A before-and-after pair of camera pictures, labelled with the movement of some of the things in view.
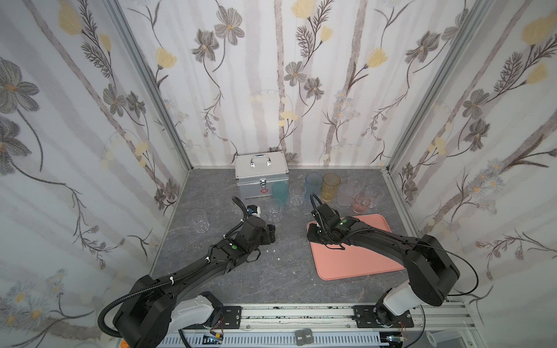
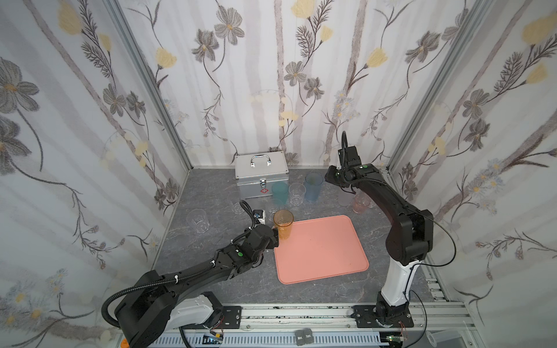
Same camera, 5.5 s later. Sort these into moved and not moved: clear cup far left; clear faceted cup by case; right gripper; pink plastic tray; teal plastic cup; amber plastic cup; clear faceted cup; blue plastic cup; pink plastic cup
Moved: pink plastic tray; right gripper; amber plastic cup
Not moved: teal plastic cup; pink plastic cup; clear faceted cup by case; blue plastic cup; clear cup far left; clear faceted cup
